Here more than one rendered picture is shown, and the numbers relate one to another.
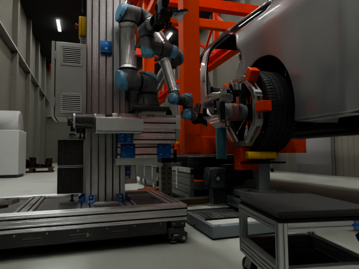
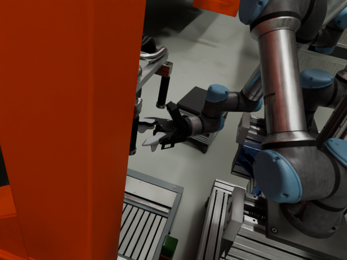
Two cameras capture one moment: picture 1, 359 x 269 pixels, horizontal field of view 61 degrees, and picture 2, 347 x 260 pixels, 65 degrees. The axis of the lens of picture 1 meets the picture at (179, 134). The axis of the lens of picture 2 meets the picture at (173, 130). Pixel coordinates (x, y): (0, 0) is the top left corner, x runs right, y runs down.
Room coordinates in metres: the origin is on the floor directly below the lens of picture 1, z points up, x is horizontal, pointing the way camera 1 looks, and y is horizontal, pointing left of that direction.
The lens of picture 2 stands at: (3.06, 0.22, 1.37)
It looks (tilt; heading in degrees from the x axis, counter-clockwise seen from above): 35 degrees down; 206
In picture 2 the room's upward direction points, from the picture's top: 13 degrees clockwise
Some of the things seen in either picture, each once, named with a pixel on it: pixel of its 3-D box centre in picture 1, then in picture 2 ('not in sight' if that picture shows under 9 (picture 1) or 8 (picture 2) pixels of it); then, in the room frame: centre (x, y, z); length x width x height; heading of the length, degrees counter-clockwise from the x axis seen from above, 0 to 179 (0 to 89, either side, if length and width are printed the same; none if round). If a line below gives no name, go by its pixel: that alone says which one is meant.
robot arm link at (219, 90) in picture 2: (186, 101); (219, 101); (2.19, -0.05, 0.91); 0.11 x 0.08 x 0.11; 138
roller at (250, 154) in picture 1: (260, 155); not in sight; (2.31, -0.62, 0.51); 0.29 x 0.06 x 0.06; 107
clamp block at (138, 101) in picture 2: (208, 105); (125, 104); (2.49, -0.24, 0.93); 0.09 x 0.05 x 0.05; 107
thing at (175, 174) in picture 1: (162, 172); not in sight; (4.02, 0.24, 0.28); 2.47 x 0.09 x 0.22; 17
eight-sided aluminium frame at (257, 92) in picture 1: (240, 112); not in sight; (2.39, -0.48, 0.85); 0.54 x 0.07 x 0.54; 17
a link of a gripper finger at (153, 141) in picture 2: not in sight; (153, 144); (2.46, -0.14, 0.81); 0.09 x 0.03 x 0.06; 1
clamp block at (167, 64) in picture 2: (226, 97); (160, 66); (2.17, -0.34, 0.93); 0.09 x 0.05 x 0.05; 107
